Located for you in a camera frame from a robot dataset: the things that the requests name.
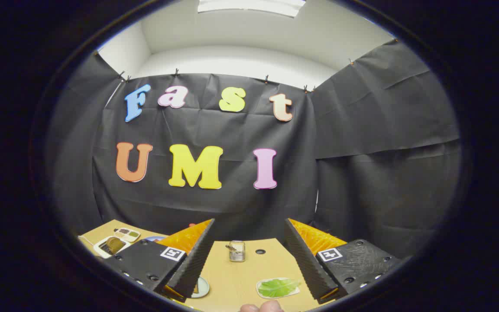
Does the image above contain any pale green round plate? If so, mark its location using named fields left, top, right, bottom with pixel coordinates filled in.
left=190, top=276, right=210, bottom=299

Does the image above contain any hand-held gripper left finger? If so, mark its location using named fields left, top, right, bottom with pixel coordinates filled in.
left=102, top=218, right=216, bottom=303

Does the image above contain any small white square dish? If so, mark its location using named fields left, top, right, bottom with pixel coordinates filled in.
left=256, top=277, right=301, bottom=300

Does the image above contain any ceiling light panel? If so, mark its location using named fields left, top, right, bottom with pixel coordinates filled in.
left=198, top=0, right=306, bottom=18

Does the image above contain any green lettuce leaf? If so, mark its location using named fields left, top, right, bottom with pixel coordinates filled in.
left=259, top=279, right=300, bottom=298

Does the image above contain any metal wire cutlery holder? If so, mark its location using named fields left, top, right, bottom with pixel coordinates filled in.
left=226, top=241, right=246, bottom=263

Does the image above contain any brown bread slice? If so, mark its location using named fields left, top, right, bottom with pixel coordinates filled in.
left=104, top=237, right=124, bottom=255

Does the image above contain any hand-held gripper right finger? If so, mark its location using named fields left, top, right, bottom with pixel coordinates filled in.
left=284, top=218, right=402, bottom=304

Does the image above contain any white toaster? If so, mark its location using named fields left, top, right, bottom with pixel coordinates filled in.
left=93, top=236, right=131, bottom=259

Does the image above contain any white divided condiment tray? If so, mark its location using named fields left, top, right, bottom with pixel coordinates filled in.
left=114, top=228, right=141, bottom=243

